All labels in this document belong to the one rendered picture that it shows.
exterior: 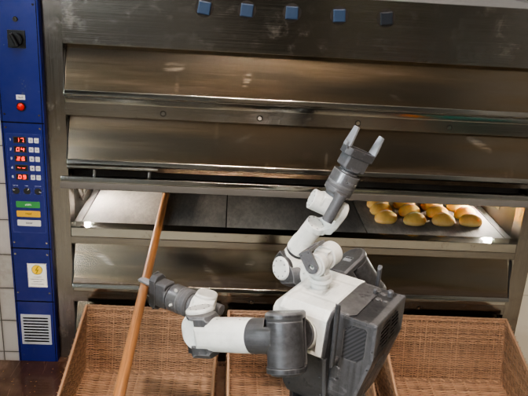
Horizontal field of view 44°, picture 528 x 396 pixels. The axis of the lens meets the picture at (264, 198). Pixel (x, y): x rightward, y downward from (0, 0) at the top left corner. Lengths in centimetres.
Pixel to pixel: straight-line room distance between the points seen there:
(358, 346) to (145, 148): 122
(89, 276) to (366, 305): 136
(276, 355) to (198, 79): 120
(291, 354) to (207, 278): 116
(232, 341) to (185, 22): 122
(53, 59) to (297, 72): 88
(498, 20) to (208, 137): 114
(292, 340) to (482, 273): 145
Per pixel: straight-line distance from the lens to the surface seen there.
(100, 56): 252
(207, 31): 244
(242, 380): 281
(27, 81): 255
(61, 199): 267
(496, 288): 295
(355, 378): 176
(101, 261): 275
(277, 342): 161
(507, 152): 275
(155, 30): 246
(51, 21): 252
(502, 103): 266
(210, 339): 172
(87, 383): 282
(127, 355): 185
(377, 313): 172
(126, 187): 245
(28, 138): 260
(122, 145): 255
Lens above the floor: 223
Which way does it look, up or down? 20 degrees down
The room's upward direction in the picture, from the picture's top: 4 degrees clockwise
